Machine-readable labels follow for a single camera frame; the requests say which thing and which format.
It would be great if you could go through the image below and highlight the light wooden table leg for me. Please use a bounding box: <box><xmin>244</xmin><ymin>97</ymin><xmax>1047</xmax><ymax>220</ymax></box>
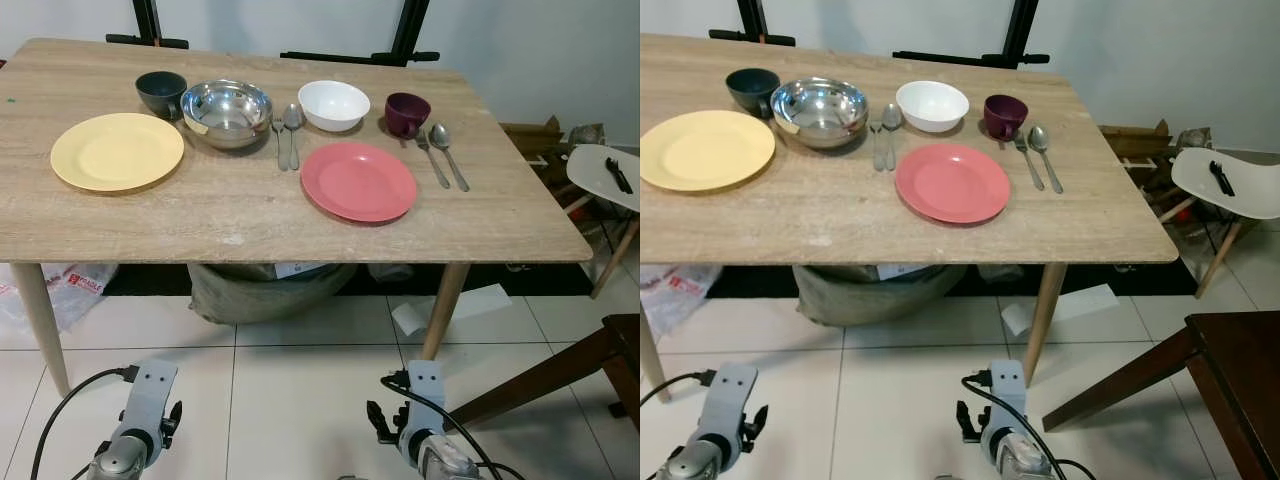
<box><xmin>10</xmin><ymin>263</ymin><xmax>72</xmax><ymax>397</ymax></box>
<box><xmin>420</xmin><ymin>263</ymin><xmax>471</xmax><ymax>362</ymax></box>
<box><xmin>1022</xmin><ymin>263</ymin><xmax>1068</xmax><ymax>387</ymax></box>

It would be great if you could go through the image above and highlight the clear plastic bag red print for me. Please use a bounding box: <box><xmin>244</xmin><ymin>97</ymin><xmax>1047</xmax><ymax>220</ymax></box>
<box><xmin>640</xmin><ymin>264</ymin><xmax>723</xmax><ymax>339</ymax></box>
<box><xmin>0</xmin><ymin>262</ymin><xmax>119</xmax><ymax>336</ymax></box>

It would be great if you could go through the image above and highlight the grey-green sack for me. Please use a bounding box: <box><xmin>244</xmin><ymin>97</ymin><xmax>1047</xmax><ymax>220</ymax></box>
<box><xmin>188</xmin><ymin>263</ymin><xmax>358</xmax><ymax>325</ymax></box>
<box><xmin>795</xmin><ymin>265</ymin><xmax>956</xmax><ymax>328</ymax></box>

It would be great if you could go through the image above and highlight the dark brown wooden table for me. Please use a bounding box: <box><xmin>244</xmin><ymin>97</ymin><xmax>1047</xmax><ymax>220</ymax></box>
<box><xmin>1042</xmin><ymin>311</ymin><xmax>1280</xmax><ymax>480</ymax></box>
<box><xmin>447</xmin><ymin>314</ymin><xmax>641</xmax><ymax>433</ymax></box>

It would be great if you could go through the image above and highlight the pink round plate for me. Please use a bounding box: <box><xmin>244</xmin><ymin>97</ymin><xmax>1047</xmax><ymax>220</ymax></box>
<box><xmin>300</xmin><ymin>141</ymin><xmax>418</xmax><ymax>224</ymax></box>
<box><xmin>895</xmin><ymin>142</ymin><xmax>1012</xmax><ymax>226</ymax></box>

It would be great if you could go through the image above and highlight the yellow round plate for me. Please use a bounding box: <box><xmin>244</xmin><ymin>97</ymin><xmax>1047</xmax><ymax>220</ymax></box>
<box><xmin>50</xmin><ymin>112</ymin><xmax>186</xmax><ymax>194</ymax></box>
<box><xmin>640</xmin><ymin>109</ymin><xmax>777</xmax><ymax>193</ymax></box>

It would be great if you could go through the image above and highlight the steel spoon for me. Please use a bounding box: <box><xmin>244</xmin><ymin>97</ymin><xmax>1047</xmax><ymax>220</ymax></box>
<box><xmin>430</xmin><ymin>122</ymin><xmax>471</xmax><ymax>193</ymax></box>
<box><xmin>1028</xmin><ymin>125</ymin><xmax>1064</xmax><ymax>195</ymax></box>
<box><xmin>881</xmin><ymin>103</ymin><xmax>903</xmax><ymax>172</ymax></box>
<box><xmin>283</xmin><ymin>103</ymin><xmax>304</xmax><ymax>172</ymax></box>

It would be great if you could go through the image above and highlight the white chair with wooden legs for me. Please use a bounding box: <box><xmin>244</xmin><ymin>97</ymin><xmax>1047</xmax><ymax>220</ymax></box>
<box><xmin>566</xmin><ymin>144</ymin><xmax>641</xmax><ymax>299</ymax></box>
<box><xmin>1170</xmin><ymin>148</ymin><xmax>1280</xmax><ymax>299</ymax></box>

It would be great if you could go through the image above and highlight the shiny steel bowl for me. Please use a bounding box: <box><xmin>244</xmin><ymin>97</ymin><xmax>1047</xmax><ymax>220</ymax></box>
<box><xmin>771</xmin><ymin>77</ymin><xmax>869</xmax><ymax>150</ymax></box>
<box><xmin>180</xmin><ymin>79</ymin><xmax>274</xmax><ymax>151</ymax></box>

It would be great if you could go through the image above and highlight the maroon cup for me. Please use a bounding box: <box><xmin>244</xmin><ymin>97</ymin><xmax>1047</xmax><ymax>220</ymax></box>
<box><xmin>983</xmin><ymin>94</ymin><xmax>1029</xmax><ymax>141</ymax></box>
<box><xmin>385</xmin><ymin>92</ymin><xmax>433</xmax><ymax>139</ymax></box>

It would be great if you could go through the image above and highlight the brown cardboard box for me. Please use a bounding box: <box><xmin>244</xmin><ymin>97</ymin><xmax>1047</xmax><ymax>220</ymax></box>
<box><xmin>1098</xmin><ymin>120</ymin><xmax>1176</xmax><ymax>193</ymax></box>
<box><xmin>500</xmin><ymin>116</ymin><xmax>569</xmax><ymax>191</ymax></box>

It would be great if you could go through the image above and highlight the white bowl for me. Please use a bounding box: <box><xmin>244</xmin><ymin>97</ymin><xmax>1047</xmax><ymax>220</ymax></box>
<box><xmin>896</xmin><ymin>80</ymin><xmax>971</xmax><ymax>134</ymax></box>
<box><xmin>298</xmin><ymin>80</ymin><xmax>372</xmax><ymax>133</ymax></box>

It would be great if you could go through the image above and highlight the dark teal cup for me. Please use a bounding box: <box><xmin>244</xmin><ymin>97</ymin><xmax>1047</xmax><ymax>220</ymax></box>
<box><xmin>135</xmin><ymin>71</ymin><xmax>189</xmax><ymax>121</ymax></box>
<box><xmin>726</xmin><ymin>68</ymin><xmax>782</xmax><ymax>119</ymax></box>

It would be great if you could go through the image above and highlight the black metal stand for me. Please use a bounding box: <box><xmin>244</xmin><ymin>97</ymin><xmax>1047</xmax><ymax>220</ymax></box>
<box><xmin>892</xmin><ymin>0</ymin><xmax>1051</xmax><ymax>69</ymax></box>
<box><xmin>280</xmin><ymin>0</ymin><xmax>441</xmax><ymax>67</ymax></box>
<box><xmin>105</xmin><ymin>0</ymin><xmax>189</xmax><ymax>50</ymax></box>
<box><xmin>709</xmin><ymin>0</ymin><xmax>797</xmax><ymax>47</ymax></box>

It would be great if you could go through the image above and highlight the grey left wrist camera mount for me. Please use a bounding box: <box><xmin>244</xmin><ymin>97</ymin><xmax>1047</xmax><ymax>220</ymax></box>
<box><xmin>118</xmin><ymin>360</ymin><xmax>179</xmax><ymax>441</ymax></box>
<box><xmin>697</xmin><ymin>364</ymin><xmax>758</xmax><ymax>443</ymax></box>

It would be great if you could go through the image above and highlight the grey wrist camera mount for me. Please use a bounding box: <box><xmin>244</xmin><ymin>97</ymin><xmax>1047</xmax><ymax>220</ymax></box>
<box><xmin>697</xmin><ymin>364</ymin><xmax>758</xmax><ymax>443</ymax></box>
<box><xmin>403</xmin><ymin>361</ymin><xmax>447</xmax><ymax>441</ymax></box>
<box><xmin>985</xmin><ymin>360</ymin><xmax>1029</xmax><ymax>441</ymax></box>
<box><xmin>118</xmin><ymin>360</ymin><xmax>179</xmax><ymax>441</ymax></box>

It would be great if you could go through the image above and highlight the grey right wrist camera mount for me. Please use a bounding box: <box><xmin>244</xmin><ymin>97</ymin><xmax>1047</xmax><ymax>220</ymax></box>
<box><xmin>985</xmin><ymin>360</ymin><xmax>1029</xmax><ymax>441</ymax></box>
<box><xmin>403</xmin><ymin>361</ymin><xmax>447</xmax><ymax>441</ymax></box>

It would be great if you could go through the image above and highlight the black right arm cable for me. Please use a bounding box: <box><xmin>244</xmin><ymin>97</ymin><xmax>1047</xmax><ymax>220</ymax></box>
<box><xmin>380</xmin><ymin>372</ymin><xmax>528</xmax><ymax>480</ymax></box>
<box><xmin>962</xmin><ymin>372</ymin><xmax>1099</xmax><ymax>480</ymax></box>

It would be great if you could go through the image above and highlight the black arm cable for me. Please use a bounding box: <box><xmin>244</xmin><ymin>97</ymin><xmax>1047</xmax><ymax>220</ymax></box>
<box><xmin>30</xmin><ymin>366</ymin><xmax>139</xmax><ymax>480</ymax></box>
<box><xmin>380</xmin><ymin>372</ymin><xmax>528</xmax><ymax>480</ymax></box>
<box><xmin>962</xmin><ymin>372</ymin><xmax>1099</xmax><ymax>480</ymax></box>
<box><xmin>640</xmin><ymin>369</ymin><xmax>717</xmax><ymax>406</ymax></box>

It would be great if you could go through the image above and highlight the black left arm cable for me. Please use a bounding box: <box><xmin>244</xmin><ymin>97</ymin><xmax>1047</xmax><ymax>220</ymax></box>
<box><xmin>640</xmin><ymin>369</ymin><xmax>717</xmax><ymax>406</ymax></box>
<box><xmin>30</xmin><ymin>366</ymin><xmax>139</xmax><ymax>480</ymax></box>

